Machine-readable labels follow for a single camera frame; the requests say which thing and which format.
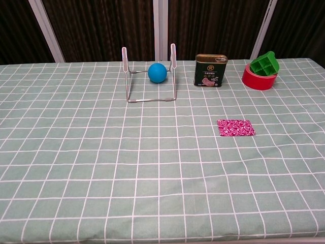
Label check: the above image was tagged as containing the dark green meat can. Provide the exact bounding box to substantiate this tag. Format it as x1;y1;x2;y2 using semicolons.
193;53;229;88

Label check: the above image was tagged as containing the red tape roll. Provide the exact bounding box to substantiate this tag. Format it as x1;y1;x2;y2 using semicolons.
241;63;278;91

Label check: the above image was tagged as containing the dark brown curtain panel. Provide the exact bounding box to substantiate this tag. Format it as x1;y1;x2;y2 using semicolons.
0;0;56;66
167;0;271;61
261;0;325;59
42;0;156;63

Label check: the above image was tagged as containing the white partition post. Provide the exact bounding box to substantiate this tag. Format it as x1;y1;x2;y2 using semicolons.
152;0;170;62
250;0;279;59
27;0;66;63

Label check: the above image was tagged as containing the blue ball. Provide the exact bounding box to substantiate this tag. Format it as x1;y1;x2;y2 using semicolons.
148;62;168;84

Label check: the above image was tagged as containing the pink patterned pad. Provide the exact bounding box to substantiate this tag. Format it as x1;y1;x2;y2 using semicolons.
217;119;256;137

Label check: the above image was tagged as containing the metal wire stand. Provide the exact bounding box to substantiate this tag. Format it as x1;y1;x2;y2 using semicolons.
121;43;178;104

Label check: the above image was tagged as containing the green plastic grid block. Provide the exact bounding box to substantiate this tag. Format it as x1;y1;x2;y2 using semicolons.
249;51;281;76

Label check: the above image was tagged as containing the green checked tablecloth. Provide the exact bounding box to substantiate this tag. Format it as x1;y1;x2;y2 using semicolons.
0;57;325;242

